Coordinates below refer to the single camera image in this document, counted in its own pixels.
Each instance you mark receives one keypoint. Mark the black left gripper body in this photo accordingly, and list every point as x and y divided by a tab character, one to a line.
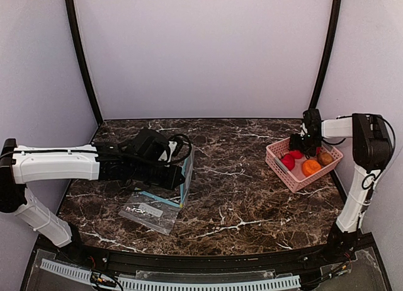
170	180

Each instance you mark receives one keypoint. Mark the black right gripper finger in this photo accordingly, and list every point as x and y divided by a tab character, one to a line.
312	149
296	143

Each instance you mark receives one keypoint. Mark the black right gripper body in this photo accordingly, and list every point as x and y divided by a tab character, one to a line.
298	143

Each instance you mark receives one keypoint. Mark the red toy fruit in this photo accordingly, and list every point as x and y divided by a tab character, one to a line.
296	154

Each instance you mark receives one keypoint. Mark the large clear zip bag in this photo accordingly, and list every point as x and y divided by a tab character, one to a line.
187	170

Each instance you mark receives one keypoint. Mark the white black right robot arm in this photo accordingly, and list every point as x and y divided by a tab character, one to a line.
373	145

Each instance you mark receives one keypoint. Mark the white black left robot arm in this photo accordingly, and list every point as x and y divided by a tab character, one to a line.
149	157

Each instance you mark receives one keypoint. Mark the small clear zip bag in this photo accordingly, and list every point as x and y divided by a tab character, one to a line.
156	213

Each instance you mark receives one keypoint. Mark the orange toy fruit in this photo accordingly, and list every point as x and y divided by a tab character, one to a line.
310	167

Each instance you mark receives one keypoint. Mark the brown toy kiwi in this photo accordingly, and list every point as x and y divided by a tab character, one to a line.
324	159

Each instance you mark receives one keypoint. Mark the red toy apple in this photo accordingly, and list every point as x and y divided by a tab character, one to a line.
288	161

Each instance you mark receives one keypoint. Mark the pink plastic basket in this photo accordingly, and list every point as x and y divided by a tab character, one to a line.
295	178

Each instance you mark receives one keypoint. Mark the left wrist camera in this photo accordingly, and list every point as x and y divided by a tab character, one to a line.
175	144

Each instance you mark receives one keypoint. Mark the black front rail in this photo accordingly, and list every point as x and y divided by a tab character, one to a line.
297	261

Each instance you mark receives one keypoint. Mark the white slotted cable duct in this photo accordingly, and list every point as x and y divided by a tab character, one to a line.
151	280

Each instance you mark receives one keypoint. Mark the right black frame post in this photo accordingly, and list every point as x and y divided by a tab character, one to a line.
327	51

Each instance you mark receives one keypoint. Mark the black frame post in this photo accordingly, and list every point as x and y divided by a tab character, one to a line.
81	60
327	51

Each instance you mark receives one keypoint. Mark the left black frame post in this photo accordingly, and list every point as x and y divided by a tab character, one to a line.
81	60

